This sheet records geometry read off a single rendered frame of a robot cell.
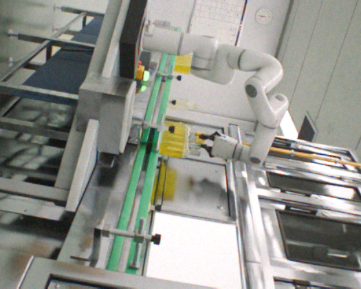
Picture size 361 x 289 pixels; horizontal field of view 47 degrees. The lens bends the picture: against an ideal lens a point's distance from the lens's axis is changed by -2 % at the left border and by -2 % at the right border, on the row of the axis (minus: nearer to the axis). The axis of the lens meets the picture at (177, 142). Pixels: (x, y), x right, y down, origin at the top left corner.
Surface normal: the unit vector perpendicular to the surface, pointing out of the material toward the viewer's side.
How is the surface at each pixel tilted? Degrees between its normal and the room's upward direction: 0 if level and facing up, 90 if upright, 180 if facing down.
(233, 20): 90
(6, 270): 90
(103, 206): 90
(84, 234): 90
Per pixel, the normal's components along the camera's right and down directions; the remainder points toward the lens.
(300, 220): 0.18, -0.87
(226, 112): -0.05, 0.47
